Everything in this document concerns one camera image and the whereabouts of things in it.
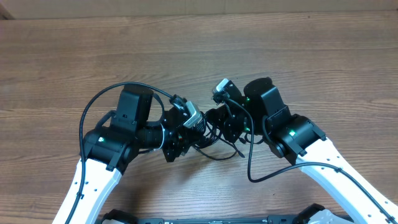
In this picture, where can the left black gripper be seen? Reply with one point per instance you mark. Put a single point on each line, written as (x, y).
(180, 142)

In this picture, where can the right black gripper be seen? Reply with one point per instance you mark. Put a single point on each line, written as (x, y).
(226, 124)

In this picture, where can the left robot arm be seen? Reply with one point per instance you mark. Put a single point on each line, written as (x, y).
(146, 119)

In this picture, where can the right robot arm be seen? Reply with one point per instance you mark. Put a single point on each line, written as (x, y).
(258, 110)

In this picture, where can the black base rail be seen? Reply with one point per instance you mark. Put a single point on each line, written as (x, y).
(314, 213)

